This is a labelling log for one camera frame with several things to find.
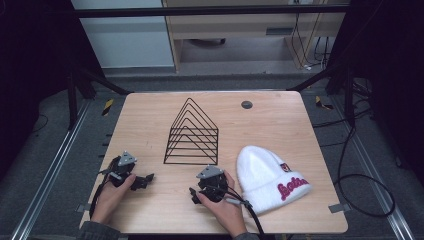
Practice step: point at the grey tape tab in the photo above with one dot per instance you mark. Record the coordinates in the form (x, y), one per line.
(339, 208)
(82, 208)

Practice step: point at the black yellow striped tape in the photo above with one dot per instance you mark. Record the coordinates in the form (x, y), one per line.
(107, 106)
(322, 104)

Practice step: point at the grey round table grommet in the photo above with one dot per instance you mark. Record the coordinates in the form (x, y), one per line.
(246, 104)

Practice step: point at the aluminium floor rail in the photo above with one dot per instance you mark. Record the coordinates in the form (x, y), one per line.
(376, 180)
(50, 173)

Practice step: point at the white knitted beanie hat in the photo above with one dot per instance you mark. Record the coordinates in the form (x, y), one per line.
(263, 176)

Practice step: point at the black metal stand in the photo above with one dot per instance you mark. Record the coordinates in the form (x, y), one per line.
(71, 100)
(348, 96)

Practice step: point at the black horizontal frame bar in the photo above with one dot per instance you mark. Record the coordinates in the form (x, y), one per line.
(200, 11)

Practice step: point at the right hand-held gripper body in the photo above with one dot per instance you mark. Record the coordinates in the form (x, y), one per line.
(213, 185)

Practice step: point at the light wooden desk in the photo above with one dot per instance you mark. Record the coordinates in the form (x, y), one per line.
(233, 25)

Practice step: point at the white cabinet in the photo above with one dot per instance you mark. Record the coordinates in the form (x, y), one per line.
(126, 43)

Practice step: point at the person's left hand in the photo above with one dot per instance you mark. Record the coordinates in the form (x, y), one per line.
(108, 200)

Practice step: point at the person's right hand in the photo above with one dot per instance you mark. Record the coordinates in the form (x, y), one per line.
(230, 213)

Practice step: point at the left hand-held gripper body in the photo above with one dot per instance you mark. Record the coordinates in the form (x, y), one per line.
(120, 171)

